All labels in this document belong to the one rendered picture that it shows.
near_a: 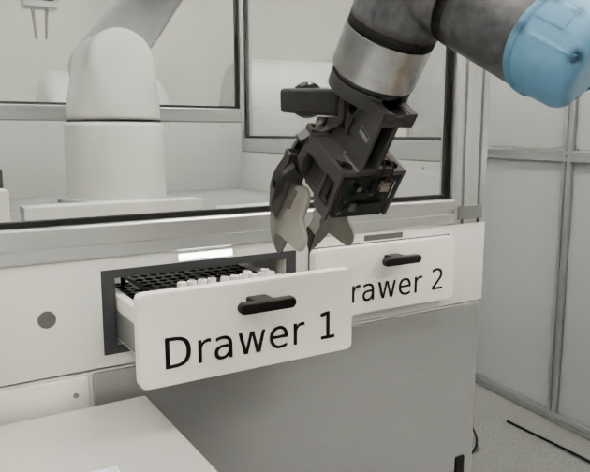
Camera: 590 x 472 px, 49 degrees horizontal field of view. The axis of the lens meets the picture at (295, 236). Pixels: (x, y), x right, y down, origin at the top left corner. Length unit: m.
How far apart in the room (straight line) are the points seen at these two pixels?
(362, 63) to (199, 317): 0.37
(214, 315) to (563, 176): 1.98
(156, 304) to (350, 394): 0.47
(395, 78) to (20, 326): 0.55
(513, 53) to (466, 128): 0.72
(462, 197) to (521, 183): 1.58
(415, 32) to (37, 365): 0.61
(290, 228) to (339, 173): 0.11
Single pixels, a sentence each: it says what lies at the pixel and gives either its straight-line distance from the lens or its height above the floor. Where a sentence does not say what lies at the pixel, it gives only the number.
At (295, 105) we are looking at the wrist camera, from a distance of 0.66.
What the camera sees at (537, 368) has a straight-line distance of 2.83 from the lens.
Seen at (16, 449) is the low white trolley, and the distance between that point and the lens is 0.81.
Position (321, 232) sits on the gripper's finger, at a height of 1.00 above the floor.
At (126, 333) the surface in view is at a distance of 0.86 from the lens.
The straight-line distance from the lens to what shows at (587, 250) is 2.57.
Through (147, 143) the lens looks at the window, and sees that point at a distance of 0.89.
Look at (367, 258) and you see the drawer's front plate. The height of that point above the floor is 0.91.
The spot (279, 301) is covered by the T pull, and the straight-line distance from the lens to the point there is 0.77.
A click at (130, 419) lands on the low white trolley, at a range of 0.85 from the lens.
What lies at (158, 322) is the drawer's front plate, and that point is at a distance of 0.75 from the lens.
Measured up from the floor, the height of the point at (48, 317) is 0.88.
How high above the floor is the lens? 1.10
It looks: 9 degrees down
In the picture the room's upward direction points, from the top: straight up
